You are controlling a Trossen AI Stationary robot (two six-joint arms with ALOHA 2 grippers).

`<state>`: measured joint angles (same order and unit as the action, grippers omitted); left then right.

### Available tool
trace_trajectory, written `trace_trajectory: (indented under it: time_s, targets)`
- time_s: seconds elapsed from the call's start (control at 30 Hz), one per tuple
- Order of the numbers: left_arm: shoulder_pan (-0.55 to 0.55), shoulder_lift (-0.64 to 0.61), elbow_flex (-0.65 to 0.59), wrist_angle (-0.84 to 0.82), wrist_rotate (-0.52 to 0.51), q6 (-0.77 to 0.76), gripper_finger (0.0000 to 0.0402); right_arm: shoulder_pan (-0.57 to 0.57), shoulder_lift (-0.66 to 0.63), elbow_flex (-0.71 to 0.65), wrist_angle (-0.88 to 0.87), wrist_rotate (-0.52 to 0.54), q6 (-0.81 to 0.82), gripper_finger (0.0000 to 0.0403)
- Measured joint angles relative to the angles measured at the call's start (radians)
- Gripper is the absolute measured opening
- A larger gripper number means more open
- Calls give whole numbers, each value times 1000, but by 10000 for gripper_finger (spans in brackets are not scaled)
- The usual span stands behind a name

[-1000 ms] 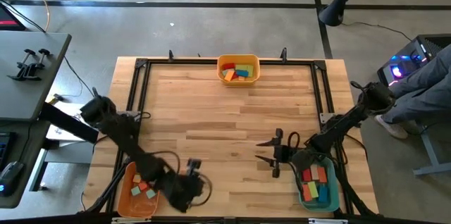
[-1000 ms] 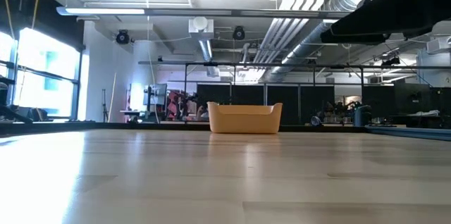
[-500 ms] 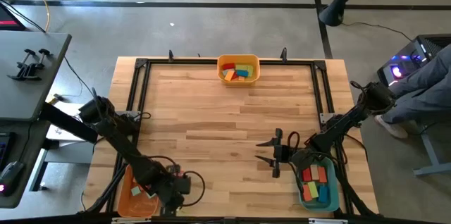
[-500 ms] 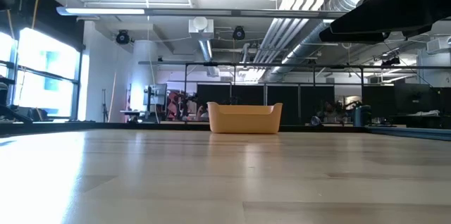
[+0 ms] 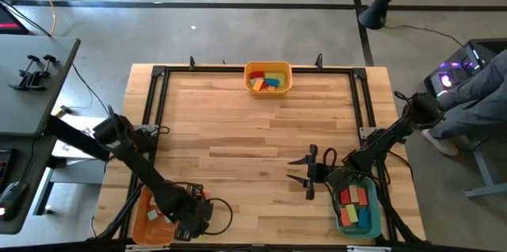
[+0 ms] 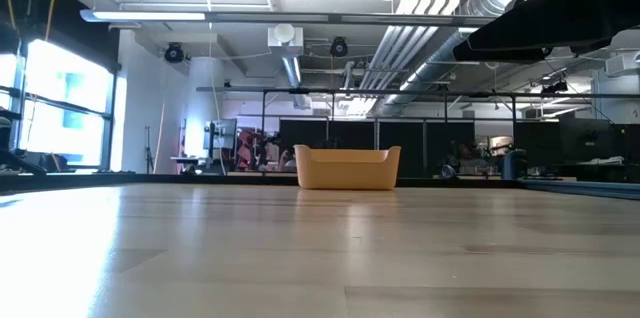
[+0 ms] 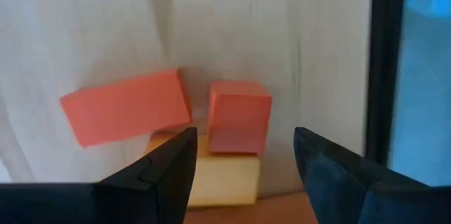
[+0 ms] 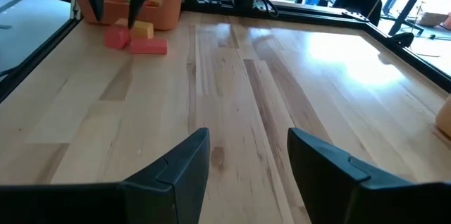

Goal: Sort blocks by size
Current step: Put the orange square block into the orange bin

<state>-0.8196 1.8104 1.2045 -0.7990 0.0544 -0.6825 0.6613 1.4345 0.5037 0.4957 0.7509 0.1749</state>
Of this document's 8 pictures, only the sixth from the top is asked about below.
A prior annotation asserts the person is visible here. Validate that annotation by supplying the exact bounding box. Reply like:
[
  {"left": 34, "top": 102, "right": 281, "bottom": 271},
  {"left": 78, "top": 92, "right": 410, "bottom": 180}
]
[
  {"left": 276, "top": 146, "right": 298, "bottom": 173},
  {"left": 448, "top": 140, "right": 496, "bottom": 175}
]

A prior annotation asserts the grey waste bin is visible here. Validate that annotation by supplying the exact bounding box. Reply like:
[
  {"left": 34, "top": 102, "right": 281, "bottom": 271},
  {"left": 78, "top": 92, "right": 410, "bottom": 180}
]
[{"left": 501, "top": 149, "right": 529, "bottom": 181}]

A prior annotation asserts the silver aluminium rig bar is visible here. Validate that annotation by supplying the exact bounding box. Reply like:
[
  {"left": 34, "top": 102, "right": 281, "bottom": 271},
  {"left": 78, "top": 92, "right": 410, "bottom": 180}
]
[{"left": 79, "top": 7, "right": 496, "bottom": 28}]

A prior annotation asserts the black round spotlight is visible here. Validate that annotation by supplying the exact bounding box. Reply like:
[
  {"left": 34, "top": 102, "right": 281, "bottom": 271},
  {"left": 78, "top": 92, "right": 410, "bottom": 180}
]
[
  {"left": 163, "top": 41, "right": 188, "bottom": 65},
  {"left": 328, "top": 35, "right": 350, "bottom": 59}
]

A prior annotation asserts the yellow plastic bin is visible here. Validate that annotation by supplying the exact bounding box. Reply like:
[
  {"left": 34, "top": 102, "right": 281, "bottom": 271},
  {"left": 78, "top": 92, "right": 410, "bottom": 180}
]
[{"left": 293, "top": 144, "right": 403, "bottom": 191}]

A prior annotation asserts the white air unit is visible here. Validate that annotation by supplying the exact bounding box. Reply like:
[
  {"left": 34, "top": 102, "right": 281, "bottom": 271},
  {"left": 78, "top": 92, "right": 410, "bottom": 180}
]
[{"left": 266, "top": 23, "right": 305, "bottom": 59}]

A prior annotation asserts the red equipment rack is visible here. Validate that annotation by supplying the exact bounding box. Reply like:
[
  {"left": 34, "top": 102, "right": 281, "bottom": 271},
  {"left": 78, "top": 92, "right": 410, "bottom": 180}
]
[{"left": 233, "top": 127, "right": 281, "bottom": 170}]

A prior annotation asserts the computer monitor on stand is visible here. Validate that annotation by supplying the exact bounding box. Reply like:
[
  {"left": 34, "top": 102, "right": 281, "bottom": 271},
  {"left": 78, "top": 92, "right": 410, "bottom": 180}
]
[{"left": 202, "top": 118, "right": 239, "bottom": 152}]

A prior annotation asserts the white round column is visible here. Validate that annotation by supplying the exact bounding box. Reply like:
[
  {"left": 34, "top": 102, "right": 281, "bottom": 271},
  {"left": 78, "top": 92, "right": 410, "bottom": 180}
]
[{"left": 187, "top": 56, "right": 227, "bottom": 159}]

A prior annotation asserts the long fluorescent light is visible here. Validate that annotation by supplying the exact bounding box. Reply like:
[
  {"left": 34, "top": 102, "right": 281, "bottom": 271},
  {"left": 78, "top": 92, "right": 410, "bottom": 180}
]
[{"left": 79, "top": 8, "right": 207, "bottom": 23}]

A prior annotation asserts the thin black tripod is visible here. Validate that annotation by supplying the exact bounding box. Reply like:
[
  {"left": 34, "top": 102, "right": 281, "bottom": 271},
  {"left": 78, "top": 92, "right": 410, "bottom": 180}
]
[{"left": 143, "top": 125, "right": 156, "bottom": 173}]

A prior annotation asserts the large bright window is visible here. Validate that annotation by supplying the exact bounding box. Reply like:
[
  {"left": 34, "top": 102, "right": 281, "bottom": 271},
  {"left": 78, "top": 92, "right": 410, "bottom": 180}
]
[{"left": 0, "top": 40, "right": 117, "bottom": 170}]

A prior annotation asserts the silver ribbed ventilation duct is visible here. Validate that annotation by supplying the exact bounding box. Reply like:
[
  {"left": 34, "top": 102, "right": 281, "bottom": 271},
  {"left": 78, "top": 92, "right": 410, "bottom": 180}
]
[{"left": 382, "top": 26, "right": 501, "bottom": 117}]

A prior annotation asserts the black metal rack frame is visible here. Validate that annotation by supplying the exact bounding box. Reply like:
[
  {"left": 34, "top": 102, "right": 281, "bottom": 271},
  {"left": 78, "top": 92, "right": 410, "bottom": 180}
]
[{"left": 195, "top": 85, "right": 640, "bottom": 179}]

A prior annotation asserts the black partition wall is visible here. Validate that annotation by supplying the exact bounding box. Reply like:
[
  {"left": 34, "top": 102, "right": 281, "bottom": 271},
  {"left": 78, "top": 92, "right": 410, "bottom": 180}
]
[{"left": 278, "top": 118, "right": 477, "bottom": 176}]

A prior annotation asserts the yellow hanging cable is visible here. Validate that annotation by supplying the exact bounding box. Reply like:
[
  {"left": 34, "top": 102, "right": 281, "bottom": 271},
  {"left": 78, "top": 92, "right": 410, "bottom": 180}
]
[{"left": 44, "top": 0, "right": 59, "bottom": 42}]

